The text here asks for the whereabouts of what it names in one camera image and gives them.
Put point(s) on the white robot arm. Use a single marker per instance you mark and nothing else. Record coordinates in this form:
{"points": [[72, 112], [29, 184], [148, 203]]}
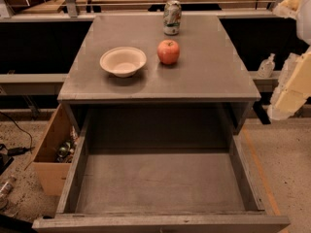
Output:
{"points": [[303, 22]]}

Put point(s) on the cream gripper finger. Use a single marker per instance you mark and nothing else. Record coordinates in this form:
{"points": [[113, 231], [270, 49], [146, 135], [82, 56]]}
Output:
{"points": [[287, 9], [294, 87]]}

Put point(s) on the open grey top drawer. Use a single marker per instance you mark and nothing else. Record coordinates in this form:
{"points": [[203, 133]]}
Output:
{"points": [[159, 170]]}

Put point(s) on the white paper bowl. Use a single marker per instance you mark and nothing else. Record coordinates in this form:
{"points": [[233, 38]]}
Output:
{"points": [[123, 62]]}

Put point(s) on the red apple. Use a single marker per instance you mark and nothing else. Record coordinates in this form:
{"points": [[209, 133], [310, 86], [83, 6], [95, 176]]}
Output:
{"points": [[168, 52]]}

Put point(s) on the white hand sanitizer bottle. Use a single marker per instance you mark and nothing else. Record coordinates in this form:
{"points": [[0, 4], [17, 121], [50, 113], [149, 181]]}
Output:
{"points": [[266, 67]]}

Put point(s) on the plastic bottle on floor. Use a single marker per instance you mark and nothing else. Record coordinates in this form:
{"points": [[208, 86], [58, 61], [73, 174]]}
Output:
{"points": [[7, 186]]}

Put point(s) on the grey cabinet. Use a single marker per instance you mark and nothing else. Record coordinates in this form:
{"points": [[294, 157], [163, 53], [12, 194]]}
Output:
{"points": [[208, 69]]}

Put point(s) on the green white soda can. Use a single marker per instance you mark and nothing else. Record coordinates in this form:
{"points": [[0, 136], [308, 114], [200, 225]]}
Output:
{"points": [[172, 17]]}

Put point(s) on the cardboard box with items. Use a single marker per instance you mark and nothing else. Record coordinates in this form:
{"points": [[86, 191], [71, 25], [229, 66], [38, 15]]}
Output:
{"points": [[49, 162]]}

